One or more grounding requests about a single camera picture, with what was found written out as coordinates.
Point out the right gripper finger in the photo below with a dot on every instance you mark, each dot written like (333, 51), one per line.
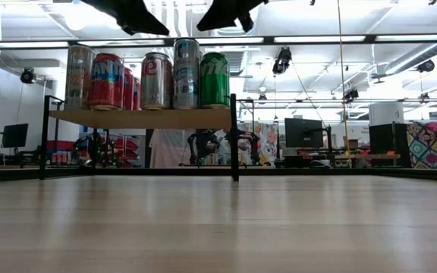
(222, 15)

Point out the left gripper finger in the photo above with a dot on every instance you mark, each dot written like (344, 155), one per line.
(135, 19)

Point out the silver white can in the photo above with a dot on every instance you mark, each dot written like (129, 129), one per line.
(156, 83)

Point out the green Sprite can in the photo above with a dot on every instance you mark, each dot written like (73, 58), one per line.
(214, 83)

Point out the red Fanta can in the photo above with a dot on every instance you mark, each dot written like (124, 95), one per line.
(106, 83)
(137, 95)
(128, 89)

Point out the white Celsius Arctic Vibe can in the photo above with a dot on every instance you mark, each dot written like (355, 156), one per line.
(186, 76)

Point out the white Celsius can black lid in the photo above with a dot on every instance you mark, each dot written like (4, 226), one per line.
(77, 76)

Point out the wooden shelf board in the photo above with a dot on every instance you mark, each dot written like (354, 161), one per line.
(146, 118)

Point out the small bottle shelf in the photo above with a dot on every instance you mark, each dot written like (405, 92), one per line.
(212, 159)

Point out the black ceiling fixture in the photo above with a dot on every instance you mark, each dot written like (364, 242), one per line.
(27, 76)
(426, 66)
(351, 94)

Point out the black equipment stand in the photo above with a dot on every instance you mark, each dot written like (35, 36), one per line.
(203, 142)

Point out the red storage bin rack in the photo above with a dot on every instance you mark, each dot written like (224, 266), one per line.
(127, 149)

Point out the floral patterned cloth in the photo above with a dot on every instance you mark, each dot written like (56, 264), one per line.
(268, 140)

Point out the black computer monitor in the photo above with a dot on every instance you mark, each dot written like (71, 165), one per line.
(304, 132)
(15, 135)

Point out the cardboard box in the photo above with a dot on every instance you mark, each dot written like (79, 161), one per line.
(352, 143)

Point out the white box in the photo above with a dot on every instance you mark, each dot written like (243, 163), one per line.
(385, 113)

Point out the wooden desk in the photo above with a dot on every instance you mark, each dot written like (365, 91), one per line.
(366, 156)

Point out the black cabinet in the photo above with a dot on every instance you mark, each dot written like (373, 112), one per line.
(389, 146)

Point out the colourful patchwork quilt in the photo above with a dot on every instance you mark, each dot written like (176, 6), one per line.
(434, 146)

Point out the black hanging camera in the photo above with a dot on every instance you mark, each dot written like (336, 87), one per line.
(282, 60)

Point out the wooden shelf with black frame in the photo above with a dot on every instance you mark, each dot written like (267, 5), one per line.
(234, 144)

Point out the black aluminium table frame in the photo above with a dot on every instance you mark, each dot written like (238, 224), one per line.
(317, 172)

